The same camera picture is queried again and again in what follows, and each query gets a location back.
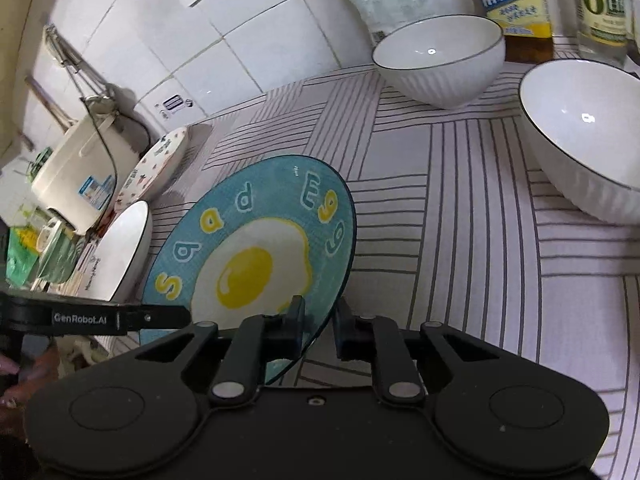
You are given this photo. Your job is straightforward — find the blue fried egg plate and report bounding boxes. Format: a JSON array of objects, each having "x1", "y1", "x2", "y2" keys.
[{"x1": 142, "y1": 155, "x2": 357, "y2": 348}]

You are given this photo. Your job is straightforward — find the white bowl dark rim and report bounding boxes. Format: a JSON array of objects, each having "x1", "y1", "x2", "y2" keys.
[{"x1": 518, "y1": 60, "x2": 639, "y2": 226}]

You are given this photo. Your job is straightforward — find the person's left hand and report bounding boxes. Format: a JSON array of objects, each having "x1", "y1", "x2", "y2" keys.
[{"x1": 1, "y1": 342, "x2": 60, "y2": 440}]

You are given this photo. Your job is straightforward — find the green plastic bag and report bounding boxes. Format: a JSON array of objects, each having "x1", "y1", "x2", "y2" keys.
[{"x1": 6, "y1": 226, "x2": 40, "y2": 287}]

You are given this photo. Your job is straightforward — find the green patterned bowl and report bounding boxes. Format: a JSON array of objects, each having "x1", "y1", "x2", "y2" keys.
[{"x1": 37, "y1": 219, "x2": 86, "y2": 284}]

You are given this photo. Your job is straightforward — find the white sunshine plate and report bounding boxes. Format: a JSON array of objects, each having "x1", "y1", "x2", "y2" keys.
[{"x1": 77, "y1": 200, "x2": 153, "y2": 304}]

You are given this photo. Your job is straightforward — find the striped grey table mat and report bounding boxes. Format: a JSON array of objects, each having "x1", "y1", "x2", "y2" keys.
[{"x1": 151, "y1": 64, "x2": 639, "y2": 479}]

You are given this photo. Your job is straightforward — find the cream rice cooker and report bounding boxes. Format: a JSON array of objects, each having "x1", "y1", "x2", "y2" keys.
[{"x1": 32, "y1": 115, "x2": 139, "y2": 235}]

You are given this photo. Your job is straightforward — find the pink bear pattern plate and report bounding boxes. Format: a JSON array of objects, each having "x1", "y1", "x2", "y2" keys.
[{"x1": 114, "y1": 127, "x2": 189, "y2": 214}]

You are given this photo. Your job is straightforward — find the white ribbed bowl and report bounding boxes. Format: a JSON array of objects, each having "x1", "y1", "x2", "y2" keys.
[{"x1": 372, "y1": 14, "x2": 506, "y2": 110}]

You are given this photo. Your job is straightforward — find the yellow label cooking wine bottle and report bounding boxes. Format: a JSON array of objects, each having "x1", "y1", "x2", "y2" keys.
[{"x1": 480, "y1": 0, "x2": 554, "y2": 64}]

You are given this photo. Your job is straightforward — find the clear vinegar bottle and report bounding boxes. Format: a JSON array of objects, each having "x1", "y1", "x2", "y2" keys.
[{"x1": 574, "y1": 0, "x2": 627, "y2": 68}]

